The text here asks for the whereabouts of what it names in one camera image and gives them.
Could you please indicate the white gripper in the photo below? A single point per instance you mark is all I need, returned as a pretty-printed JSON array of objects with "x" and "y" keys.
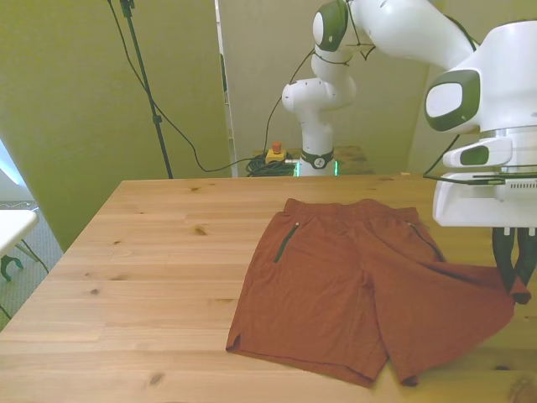
[{"x": 461, "y": 205}]

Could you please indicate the rust red shorts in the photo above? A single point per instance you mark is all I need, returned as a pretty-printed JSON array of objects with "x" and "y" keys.
[{"x": 327, "y": 294}]

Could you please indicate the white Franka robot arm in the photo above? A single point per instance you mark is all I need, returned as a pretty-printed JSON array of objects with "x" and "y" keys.
[{"x": 327, "y": 96}]

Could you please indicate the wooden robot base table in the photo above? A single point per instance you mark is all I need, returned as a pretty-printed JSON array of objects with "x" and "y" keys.
[{"x": 356, "y": 159}]

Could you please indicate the yellow emergency stop button box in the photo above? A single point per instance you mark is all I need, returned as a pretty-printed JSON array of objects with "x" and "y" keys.
[{"x": 274, "y": 156}]

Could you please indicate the white panel edge strip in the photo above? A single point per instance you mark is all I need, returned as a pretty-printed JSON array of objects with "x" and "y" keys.
[{"x": 226, "y": 105}]

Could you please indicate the white folding table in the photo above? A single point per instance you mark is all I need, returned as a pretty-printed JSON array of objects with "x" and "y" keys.
[{"x": 17, "y": 222}]

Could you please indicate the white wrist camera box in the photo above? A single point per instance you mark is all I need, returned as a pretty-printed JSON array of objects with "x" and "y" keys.
[{"x": 520, "y": 189}]

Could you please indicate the dark camera stand pole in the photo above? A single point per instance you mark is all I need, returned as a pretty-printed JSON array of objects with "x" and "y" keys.
[{"x": 144, "y": 80}]

